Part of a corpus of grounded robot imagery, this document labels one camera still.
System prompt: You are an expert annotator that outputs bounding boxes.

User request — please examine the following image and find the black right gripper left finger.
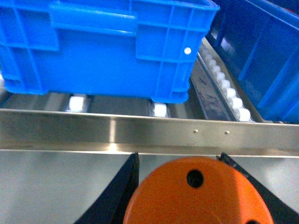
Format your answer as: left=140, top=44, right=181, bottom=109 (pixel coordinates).
left=75, top=152, right=140, bottom=224

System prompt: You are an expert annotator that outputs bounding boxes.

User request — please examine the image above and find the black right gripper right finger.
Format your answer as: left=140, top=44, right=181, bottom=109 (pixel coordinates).
left=216, top=153, right=299, bottom=224

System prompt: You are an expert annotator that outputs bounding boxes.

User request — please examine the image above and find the orange cylindrical cap 4680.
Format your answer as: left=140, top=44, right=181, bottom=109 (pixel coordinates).
left=123, top=157, right=273, bottom=224

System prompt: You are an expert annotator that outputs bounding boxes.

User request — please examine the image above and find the left blue plastic crate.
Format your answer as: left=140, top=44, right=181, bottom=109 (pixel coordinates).
left=0, top=0, right=220, bottom=103

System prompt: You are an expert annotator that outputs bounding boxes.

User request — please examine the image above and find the blue plastic crate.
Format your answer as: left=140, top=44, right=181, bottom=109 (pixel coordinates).
left=0, top=0, right=220, bottom=103
left=206, top=0, right=299, bottom=123

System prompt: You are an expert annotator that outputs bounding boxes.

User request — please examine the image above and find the right blue plastic crate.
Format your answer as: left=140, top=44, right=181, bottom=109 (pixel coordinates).
left=206, top=0, right=299, bottom=123

